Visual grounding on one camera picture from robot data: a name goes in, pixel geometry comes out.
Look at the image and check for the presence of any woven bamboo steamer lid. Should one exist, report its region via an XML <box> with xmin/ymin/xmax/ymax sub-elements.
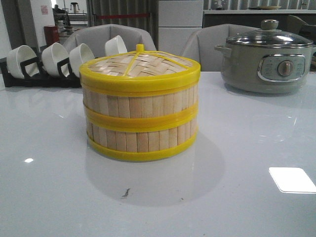
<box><xmin>79</xmin><ymin>44</ymin><xmax>200</xmax><ymax>97</ymax></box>

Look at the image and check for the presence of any bamboo steamer tray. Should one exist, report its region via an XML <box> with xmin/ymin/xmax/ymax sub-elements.
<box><xmin>86</xmin><ymin>118</ymin><xmax>198</xmax><ymax>162</ymax></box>
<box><xmin>83</xmin><ymin>84</ymin><xmax>198</xmax><ymax>132</ymax></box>

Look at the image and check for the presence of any white bowl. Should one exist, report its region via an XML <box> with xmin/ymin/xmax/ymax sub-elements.
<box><xmin>69</xmin><ymin>43</ymin><xmax>95</xmax><ymax>78</ymax></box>
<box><xmin>41</xmin><ymin>42</ymin><xmax>69</xmax><ymax>77</ymax></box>
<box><xmin>105</xmin><ymin>35</ymin><xmax>127</xmax><ymax>56</ymax></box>
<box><xmin>6</xmin><ymin>45</ymin><xmax>37</xmax><ymax>79</ymax></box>

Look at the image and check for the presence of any right grey chair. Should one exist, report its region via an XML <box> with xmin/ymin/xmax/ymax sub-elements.
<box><xmin>181</xmin><ymin>24</ymin><xmax>256</xmax><ymax>72</ymax></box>

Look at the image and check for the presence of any grey chair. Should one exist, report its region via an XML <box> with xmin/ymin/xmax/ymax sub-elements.
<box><xmin>63</xmin><ymin>24</ymin><xmax>156</xmax><ymax>57</ymax></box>
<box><xmin>181</xmin><ymin>24</ymin><xmax>256</xmax><ymax>72</ymax></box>

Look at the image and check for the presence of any white cabinet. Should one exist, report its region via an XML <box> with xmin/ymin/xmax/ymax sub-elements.
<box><xmin>158</xmin><ymin>0</ymin><xmax>203</xmax><ymax>55</ymax></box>

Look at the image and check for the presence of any grey electric cooking pot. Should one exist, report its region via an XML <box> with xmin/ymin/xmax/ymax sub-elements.
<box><xmin>214</xmin><ymin>43</ymin><xmax>316</xmax><ymax>94</ymax></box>

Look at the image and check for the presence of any left grey chair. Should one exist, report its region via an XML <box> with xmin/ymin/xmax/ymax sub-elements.
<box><xmin>63</xmin><ymin>24</ymin><xmax>156</xmax><ymax>57</ymax></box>

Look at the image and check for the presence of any red barrier tape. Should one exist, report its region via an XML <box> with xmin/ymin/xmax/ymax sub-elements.
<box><xmin>94</xmin><ymin>13</ymin><xmax>150</xmax><ymax>20</ymax></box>

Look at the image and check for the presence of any black bowl rack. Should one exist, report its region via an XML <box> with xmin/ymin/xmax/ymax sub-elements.
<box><xmin>0</xmin><ymin>56</ymin><xmax>81</xmax><ymax>88</ymax></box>

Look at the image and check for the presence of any red cylinder bin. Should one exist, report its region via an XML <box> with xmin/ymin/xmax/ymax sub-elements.
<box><xmin>44</xmin><ymin>25</ymin><xmax>59</xmax><ymax>46</ymax></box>

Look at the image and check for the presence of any glass pot lid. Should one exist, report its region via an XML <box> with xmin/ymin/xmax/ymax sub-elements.
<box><xmin>226</xmin><ymin>19</ymin><xmax>313</xmax><ymax>48</ymax></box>

